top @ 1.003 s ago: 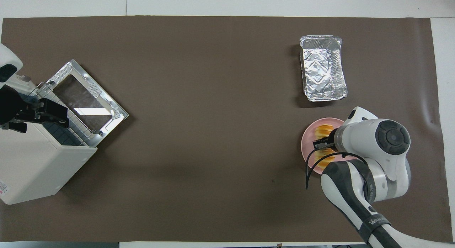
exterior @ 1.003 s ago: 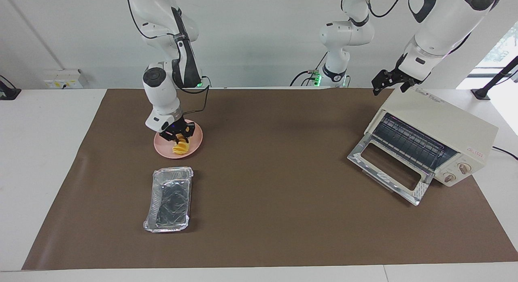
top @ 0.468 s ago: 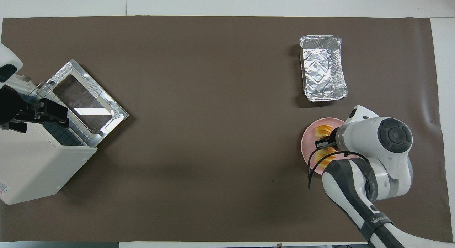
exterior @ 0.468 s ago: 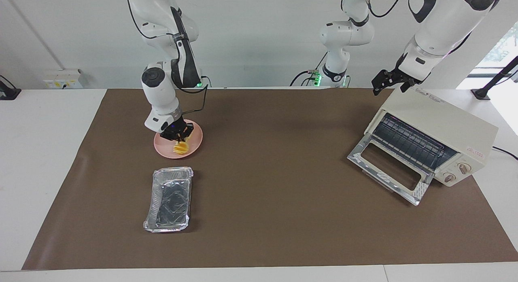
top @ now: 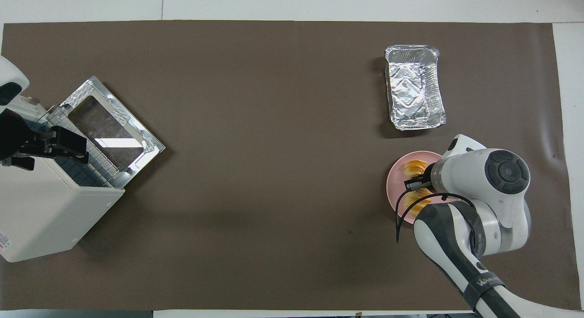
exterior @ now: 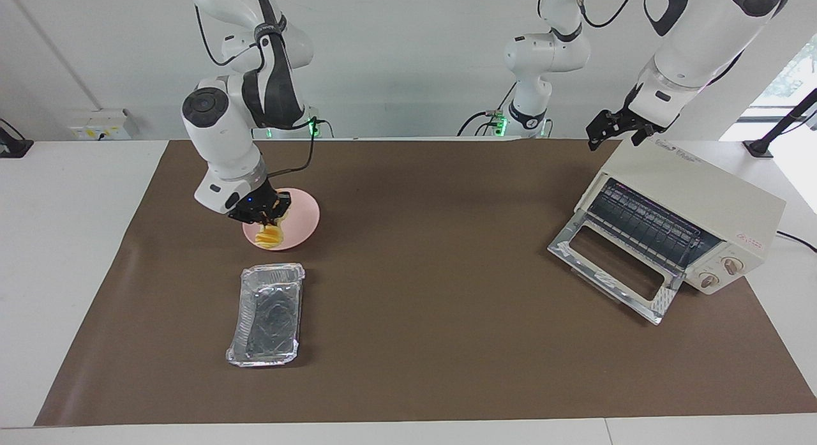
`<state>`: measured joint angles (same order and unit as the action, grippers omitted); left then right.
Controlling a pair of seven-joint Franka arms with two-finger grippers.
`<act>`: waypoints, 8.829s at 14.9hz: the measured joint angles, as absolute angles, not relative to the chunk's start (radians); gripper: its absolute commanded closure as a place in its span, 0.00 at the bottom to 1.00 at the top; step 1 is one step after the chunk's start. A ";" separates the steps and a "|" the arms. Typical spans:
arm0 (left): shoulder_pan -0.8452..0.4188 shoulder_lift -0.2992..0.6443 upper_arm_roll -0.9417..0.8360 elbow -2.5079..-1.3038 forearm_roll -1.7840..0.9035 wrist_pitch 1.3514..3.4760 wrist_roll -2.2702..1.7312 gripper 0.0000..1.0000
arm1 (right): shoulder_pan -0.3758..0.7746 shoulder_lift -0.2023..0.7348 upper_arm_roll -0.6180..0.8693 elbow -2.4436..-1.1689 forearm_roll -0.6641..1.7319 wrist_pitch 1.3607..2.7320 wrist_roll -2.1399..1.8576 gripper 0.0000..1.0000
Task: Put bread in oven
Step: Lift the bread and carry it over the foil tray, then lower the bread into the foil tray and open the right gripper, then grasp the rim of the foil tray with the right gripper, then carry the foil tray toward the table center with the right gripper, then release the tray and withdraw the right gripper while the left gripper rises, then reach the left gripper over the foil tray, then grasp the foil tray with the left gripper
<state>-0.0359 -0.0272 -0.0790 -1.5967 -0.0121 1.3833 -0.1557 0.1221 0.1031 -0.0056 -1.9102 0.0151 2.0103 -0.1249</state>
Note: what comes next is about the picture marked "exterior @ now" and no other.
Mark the aluminium foil tray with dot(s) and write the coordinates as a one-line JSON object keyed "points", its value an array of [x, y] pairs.
{"points": [[268, 317]]}

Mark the yellow sliced bread loaf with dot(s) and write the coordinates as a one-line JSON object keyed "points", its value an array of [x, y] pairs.
{"points": [[268, 239]]}

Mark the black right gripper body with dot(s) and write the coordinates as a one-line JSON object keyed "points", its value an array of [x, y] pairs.
{"points": [[258, 203]]}

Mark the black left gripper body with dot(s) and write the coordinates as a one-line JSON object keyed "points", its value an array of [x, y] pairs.
{"points": [[635, 118]]}

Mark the cream toaster oven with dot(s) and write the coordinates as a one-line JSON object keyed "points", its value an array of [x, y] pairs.
{"points": [[702, 189]]}

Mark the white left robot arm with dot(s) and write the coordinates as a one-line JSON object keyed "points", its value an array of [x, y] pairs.
{"points": [[702, 43]]}

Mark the white wall socket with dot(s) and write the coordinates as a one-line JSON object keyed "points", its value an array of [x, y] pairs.
{"points": [[96, 127]]}

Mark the brown table mat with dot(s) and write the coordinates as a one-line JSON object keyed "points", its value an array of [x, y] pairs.
{"points": [[434, 304]]}

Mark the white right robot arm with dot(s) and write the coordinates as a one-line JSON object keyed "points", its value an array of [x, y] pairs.
{"points": [[220, 132]]}

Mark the black clamp stand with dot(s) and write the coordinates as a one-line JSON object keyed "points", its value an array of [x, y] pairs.
{"points": [[758, 150]]}

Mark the cream oven knob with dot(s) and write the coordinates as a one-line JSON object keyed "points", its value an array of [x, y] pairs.
{"points": [[710, 280], [733, 265]]}

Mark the black stand foot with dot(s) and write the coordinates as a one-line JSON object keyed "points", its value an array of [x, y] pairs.
{"points": [[13, 148]]}

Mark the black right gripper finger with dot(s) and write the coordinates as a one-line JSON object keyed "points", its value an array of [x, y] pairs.
{"points": [[283, 203], [252, 221]]}

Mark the pink round plate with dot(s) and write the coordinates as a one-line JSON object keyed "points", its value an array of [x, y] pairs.
{"points": [[303, 218]]}

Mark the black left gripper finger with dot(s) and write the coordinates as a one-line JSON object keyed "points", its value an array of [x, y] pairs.
{"points": [[603, 126], [640, 135]]}

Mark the glass oven door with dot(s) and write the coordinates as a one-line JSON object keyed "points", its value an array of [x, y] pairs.
{"points": [[560, 248]]}

